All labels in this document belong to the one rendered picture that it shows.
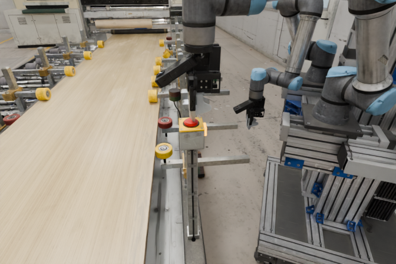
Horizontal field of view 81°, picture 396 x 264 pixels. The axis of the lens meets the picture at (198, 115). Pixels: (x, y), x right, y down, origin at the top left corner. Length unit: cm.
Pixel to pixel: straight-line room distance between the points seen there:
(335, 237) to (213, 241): 78
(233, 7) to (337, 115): 73
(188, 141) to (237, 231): 132
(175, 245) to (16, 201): 61
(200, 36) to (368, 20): 51
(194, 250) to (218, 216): 98
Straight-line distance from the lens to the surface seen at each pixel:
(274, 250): 163
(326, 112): 113
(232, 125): 134
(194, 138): 64
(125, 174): 100
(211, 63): 57
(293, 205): 186
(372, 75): 96
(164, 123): 126
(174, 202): 123
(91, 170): 106
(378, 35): 88
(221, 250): 181
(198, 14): 53
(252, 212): 201
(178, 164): 113
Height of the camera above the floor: 157
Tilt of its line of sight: 30 degrees down
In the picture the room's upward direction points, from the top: straight up
